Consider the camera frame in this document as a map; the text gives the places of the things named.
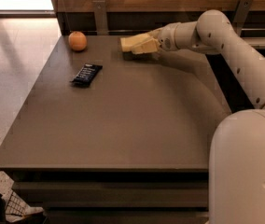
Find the orange fruit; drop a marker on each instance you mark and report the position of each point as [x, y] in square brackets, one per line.
[77, 41]

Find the horizontal metal rail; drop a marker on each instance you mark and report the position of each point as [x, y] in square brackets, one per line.
[246, 32]

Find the left metal wall bracket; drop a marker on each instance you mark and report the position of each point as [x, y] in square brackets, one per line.
[100, 17]

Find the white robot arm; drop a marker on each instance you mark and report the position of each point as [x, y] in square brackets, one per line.
[237, 153]

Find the dark bag with mesh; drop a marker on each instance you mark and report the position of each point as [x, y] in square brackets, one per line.
[12, 213]

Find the metal wall bracket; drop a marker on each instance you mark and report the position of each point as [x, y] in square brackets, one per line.
[100, 17]
[240, 15]

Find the dark blue snack bar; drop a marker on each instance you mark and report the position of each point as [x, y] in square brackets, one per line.
[86, 74]

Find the grey table with drawers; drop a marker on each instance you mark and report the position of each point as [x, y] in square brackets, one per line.
[132, 148]

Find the yellow wavy sponge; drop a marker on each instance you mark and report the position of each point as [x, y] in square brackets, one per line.
[128, 42]

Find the right metal wall bracket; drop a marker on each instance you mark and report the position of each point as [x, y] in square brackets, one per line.
[240, 15]

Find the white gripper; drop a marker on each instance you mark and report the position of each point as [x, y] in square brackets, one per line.
[167, 37]

